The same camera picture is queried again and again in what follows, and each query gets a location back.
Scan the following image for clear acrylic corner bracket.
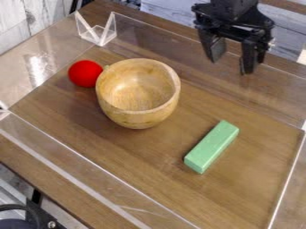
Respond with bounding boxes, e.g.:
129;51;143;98
74;12;118;47

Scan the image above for green rectangular block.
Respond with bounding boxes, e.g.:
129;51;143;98
185;120;241;174

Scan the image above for brown wooden bowl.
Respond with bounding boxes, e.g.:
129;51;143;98
96;58;181;129

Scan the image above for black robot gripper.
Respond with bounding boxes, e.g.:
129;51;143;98
191;0;276;75

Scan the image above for red toy tomato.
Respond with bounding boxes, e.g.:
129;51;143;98
68;60;108;88

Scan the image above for black table clamp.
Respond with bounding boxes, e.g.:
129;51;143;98
0;189;68;229

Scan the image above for clear acrylic tray wall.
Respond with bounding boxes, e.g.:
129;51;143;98
0;13;306;229

